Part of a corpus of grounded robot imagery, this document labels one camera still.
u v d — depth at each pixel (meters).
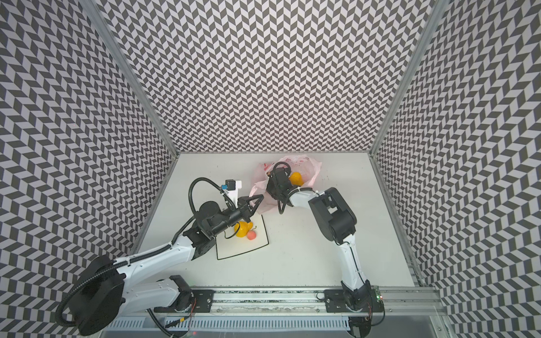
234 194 0.66
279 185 0.80
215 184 0.65
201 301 0.73
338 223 0.55
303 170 1.03
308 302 0.75
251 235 0.85
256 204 0.71
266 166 0.86
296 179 1.03
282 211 0.74
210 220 0.58
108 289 0.40
